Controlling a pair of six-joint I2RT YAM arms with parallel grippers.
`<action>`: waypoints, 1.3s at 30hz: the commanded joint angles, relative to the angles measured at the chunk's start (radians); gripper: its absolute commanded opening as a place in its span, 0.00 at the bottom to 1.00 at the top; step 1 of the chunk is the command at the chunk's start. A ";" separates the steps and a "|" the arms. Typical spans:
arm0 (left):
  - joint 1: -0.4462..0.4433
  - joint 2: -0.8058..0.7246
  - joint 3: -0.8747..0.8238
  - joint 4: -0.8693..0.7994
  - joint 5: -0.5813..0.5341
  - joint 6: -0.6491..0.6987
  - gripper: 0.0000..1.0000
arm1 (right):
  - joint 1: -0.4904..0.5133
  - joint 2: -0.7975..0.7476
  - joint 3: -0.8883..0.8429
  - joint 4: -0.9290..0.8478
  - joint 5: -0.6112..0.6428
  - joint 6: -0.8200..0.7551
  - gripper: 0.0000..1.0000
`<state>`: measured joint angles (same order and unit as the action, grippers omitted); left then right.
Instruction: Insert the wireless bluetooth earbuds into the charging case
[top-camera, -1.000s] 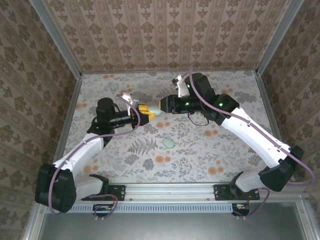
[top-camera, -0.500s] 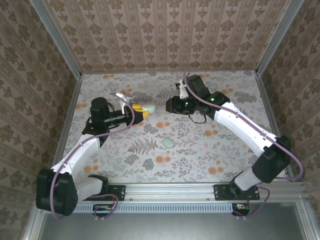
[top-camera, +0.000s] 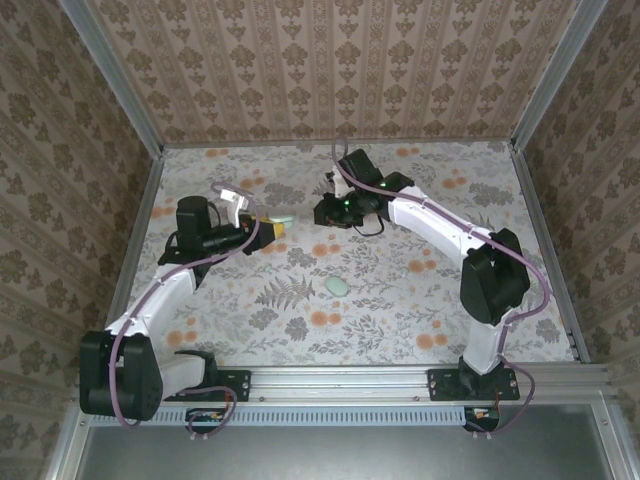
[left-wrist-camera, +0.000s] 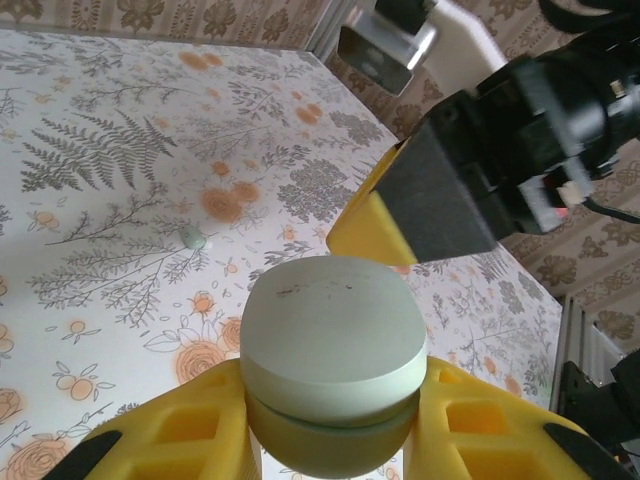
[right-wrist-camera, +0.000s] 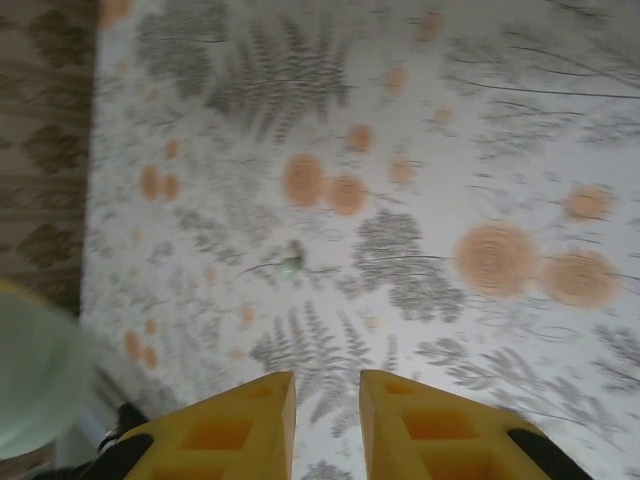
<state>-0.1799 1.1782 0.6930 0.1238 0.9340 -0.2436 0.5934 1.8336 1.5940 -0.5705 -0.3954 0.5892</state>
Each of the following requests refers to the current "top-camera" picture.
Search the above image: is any aluminium frame corner post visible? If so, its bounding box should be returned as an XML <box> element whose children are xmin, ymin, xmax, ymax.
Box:
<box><xmin>510</xmin><ymin>0</ymin><xmax>609</xmax><ymax>151</ymax></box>
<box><xmin>58</xmin><ymin>0</ymin><xmax>165</xmax><ymax>156</ymax></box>

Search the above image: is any floral print table sheet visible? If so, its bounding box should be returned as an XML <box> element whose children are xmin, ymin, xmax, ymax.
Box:
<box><xmin>99</xmin><ymin>141</ymin><xmax>589</xmax><ymax>369</ymax></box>

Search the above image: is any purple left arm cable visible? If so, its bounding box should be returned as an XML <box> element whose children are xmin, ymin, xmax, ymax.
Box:
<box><xmin>107</xmin><ymin>182</ymin><xmax>261</xmax><ymax>444</ymax></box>

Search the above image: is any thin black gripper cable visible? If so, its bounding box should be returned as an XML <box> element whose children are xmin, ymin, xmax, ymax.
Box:
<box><xmin>353</xmin><ymin>209</ymin><xmax>387</xmax><ymax>237</ymax></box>

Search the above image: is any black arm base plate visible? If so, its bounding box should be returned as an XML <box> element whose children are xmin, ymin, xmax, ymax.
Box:
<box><xmin>163</xmin><ymin>368</ymin><xmax>251</xmax><ymax>402</ymax></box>
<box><xmin>427</xmin><ymin>368</ymin><xmax>521</xmax><ymax>402</ymax></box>

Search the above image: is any grey slotted cable duct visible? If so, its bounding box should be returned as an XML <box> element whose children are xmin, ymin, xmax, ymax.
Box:
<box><xmin>92</xmin><ymin>405</ymin><xmax>474</xmax><ymax>427</ymax></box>

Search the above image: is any aluminium frame side rail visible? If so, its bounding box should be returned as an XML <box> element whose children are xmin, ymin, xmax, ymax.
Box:
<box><xmin>94</xmin><ymin>149</ymin><xmax>166</xmax><ymax>369</ymax></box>
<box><xmin>509</xmin><ymin>144</ymin><xmax>591</xmax><ymax>364</ymax></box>

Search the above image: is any black connector board with wires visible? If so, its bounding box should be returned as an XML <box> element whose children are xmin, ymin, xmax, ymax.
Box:
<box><xmin>462</xmin><ymin>404</ymin><xmax>501</xmax><ymax>432</ymax></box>
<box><xmin>185</xmin><ymin>405</ymin><xmax>234</xmax><ymax>435</ymax></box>

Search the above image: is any grey metal sheet panel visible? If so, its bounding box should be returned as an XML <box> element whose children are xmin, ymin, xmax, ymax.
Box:
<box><xmin>74</xmin><ymin>405</ymin><xmax>616</xmax><ymax>480</ymax></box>

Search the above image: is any aluminium frame cross rail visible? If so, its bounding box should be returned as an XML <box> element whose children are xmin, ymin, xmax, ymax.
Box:
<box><xmin>74</xmin><ymin>364</ymin><xmax>616</xmax><ymax>406</ymax></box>

